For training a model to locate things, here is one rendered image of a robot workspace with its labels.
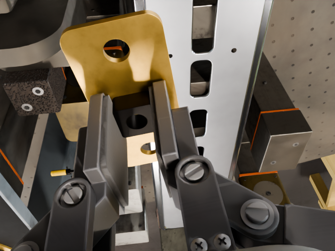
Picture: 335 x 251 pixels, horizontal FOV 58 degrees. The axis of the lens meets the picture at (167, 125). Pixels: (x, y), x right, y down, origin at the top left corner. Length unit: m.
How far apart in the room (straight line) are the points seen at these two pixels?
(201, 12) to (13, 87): 0.25
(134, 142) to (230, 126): 0.43
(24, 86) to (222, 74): 0.28
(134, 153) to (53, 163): 0.63
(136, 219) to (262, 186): 0.33
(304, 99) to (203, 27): 0.67
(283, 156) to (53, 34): 0.52
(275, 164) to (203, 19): 0.35
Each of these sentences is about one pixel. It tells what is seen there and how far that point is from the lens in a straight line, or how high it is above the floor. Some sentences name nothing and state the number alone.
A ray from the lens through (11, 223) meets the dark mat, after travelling 0.49.
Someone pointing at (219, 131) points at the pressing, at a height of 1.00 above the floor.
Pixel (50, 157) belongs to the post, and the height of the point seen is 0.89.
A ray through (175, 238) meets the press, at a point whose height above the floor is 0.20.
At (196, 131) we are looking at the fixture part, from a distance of 0.64.
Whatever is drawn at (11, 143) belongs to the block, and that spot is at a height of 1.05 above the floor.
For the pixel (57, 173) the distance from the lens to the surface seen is 0.65.
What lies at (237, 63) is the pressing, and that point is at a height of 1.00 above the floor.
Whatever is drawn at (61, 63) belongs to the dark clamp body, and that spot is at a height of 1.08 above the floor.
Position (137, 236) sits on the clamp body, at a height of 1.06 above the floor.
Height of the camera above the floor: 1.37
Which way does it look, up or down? 43 degrees down
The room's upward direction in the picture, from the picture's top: 172 degrees clockwise
